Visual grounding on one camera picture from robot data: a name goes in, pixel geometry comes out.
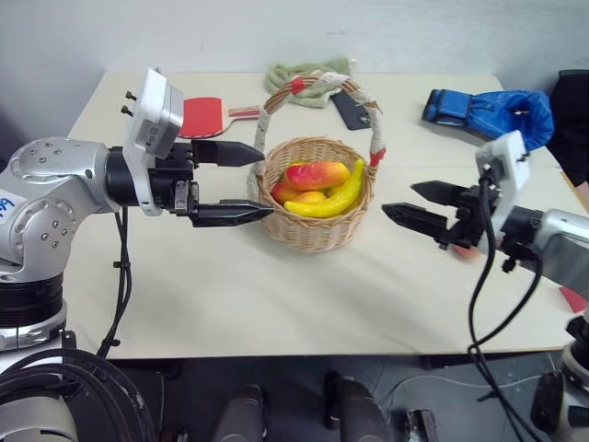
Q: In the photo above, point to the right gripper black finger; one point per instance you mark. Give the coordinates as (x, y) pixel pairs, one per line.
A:
(416, 218)
(437, 192)

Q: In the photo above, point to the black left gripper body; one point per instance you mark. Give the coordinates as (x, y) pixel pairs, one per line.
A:
(168, 184)

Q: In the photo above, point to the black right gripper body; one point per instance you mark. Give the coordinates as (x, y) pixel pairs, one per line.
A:
(469, 225)

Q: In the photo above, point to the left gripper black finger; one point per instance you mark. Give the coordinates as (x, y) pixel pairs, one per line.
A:
(227, 154)
(230, 212)

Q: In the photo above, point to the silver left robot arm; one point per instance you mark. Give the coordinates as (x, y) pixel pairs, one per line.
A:
(50, 193)

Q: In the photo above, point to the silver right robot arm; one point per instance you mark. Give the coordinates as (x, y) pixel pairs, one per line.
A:
(559, 244)

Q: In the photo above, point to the red table tennis paddle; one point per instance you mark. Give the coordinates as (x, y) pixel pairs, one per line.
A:
(202, 117)

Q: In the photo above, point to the small orange-red fruit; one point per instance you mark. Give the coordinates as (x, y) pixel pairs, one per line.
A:
(281, 192)

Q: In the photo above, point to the yellow banana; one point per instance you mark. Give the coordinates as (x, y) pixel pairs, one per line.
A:
(343, 198)

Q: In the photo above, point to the small yellow fruit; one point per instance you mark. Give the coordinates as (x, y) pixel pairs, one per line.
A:
(310, 198)

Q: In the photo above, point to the large red-yellow mango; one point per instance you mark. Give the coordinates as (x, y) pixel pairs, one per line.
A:
(317, 175)

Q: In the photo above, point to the blue boxing glove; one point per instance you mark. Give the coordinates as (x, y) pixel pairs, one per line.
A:
(501, 112)

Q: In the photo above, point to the green towel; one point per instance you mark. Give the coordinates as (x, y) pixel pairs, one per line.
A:
(299, 76)

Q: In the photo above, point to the black flat device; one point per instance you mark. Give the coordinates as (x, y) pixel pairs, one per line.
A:
(352, 110)

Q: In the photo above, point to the red flat object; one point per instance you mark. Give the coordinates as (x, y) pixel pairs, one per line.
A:
(575, 299)

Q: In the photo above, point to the person in black clothing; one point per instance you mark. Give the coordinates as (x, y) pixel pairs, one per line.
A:
(573, 124)

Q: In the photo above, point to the dark rounded shape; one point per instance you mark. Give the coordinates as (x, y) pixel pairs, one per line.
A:
(241, 414)
(356, 410)

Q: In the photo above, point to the small dark block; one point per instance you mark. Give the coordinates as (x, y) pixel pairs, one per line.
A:
(421, 426)

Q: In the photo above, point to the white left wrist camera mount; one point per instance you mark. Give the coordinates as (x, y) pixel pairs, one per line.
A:
(154, 115)

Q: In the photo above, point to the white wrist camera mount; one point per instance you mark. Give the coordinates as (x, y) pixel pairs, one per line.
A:
(154, 115)
(511, 161)

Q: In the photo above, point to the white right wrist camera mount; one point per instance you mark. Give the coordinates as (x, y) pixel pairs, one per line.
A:
(511, 161)

